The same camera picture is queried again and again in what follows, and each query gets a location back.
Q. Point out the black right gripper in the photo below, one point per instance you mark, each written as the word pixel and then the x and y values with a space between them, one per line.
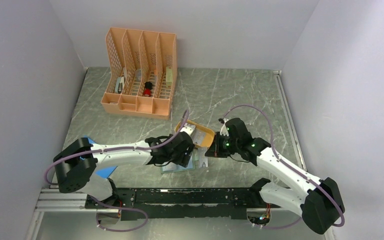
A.
pixel 215 150

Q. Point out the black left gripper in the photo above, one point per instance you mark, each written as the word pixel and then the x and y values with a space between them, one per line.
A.
pixel 184 158

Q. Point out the white VIP credit card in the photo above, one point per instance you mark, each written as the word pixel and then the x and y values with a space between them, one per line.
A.
pixel 202 160

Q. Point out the yellow oval tray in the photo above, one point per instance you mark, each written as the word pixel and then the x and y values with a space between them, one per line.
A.
pixel 210 134

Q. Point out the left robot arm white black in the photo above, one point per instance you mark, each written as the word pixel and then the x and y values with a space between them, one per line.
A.
pixel 77 165

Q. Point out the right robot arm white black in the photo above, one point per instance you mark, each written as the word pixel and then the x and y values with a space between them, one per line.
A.
pixel 318 202

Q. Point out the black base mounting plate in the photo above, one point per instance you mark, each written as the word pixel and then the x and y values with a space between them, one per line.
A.
pixel 236 203

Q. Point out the red black small bottle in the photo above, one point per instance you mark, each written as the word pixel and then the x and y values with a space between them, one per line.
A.
pixel 148 86

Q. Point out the blue notebook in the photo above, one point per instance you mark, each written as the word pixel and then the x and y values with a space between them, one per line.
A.
pixel 104 172

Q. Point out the pale green eraser box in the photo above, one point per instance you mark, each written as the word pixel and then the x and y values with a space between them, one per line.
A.
pixel 169 76

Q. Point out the grey white utility knife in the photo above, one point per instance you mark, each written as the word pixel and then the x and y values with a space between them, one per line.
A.
pixel 119 84

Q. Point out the peach plastic file organizer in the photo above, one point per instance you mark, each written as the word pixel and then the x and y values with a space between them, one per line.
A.
pixel 141 56

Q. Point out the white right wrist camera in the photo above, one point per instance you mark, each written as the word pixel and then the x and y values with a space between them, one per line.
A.
pixel 224 130

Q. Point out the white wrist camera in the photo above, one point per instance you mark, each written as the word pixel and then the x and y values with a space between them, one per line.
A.
pixel 188 128
pixel 224 130

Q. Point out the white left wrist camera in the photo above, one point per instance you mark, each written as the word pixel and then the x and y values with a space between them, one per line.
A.
pixel 188 128

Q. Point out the aluminium rail frame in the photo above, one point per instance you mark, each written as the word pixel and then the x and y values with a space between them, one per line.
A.
pixel 261 88

